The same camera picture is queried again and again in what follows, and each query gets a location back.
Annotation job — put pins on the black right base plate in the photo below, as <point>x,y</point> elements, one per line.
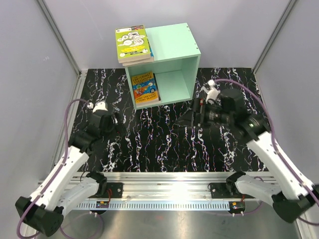
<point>224,190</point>

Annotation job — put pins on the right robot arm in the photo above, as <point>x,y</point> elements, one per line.
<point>294,193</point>

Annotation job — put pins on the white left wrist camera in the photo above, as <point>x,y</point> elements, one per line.
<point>99,108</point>

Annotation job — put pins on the dark Tale of Two Cities book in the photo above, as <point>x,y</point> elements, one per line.
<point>157,88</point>

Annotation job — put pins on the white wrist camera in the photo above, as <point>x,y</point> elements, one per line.
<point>99,108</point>
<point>211,90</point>

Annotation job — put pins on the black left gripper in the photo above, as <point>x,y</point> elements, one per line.
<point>119,129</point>

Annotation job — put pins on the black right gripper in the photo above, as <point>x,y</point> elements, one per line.
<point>189,119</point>

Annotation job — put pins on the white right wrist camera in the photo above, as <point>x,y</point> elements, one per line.
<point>211,90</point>

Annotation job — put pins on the mint green open box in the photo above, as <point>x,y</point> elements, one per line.
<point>176,61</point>

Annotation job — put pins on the orange 130-Storey Treehouse book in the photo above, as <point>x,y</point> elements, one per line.
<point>144,89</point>

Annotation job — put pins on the blue 26-Storey Treehouse book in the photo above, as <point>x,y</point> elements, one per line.
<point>152,55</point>

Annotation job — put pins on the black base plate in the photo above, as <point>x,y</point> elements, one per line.
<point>113,190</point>
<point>224,190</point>

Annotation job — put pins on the black marble pattern mat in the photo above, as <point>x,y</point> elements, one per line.
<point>153,142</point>

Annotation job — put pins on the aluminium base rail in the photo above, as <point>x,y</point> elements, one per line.
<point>163,192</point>

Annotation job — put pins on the lime green book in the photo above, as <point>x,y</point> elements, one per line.
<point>132,44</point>

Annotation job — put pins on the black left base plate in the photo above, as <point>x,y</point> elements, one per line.
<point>113,190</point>

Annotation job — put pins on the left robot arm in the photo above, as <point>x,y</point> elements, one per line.
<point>45,209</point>

